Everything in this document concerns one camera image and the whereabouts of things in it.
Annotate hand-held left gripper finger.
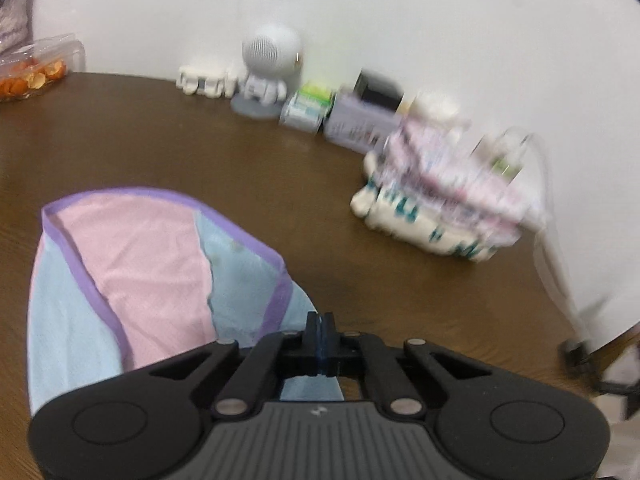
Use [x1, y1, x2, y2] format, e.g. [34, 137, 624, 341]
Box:
[320, 312, 493, 418]
[147, 312, 322, 418]

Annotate pink and blue garment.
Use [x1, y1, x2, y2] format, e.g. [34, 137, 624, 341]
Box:
[27, 187, 346, 418]

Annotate white teal-printed cloth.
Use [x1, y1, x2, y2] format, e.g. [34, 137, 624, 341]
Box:
[350, 152, 501, 263]

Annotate pink patterned packets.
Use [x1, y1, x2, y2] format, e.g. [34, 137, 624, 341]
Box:
[385, 97, 546, 241]

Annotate lavender box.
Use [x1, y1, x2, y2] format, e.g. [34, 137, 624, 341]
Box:
[322, 91, 401, 153]

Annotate green and white box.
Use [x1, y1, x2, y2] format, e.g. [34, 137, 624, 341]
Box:
[279, 82, 336, 133]

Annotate black clamp stand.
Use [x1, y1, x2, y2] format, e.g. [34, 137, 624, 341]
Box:
[557, 330, 640, 397]

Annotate black box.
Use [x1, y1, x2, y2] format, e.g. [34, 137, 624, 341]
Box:
[355, 70, 405, 108]

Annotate white toy blocks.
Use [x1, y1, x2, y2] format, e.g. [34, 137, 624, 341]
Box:
[177, 64, 241, 100]

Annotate white round-headed robot figure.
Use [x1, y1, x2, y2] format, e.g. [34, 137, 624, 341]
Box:
[231, 22, 304, 119]

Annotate clear box of orange peels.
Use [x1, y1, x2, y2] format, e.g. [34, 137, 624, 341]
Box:
[0, 32, 86, 103]

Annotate patterned flower wrapping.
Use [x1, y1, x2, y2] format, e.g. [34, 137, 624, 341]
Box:
[0, 0, 36, 56]

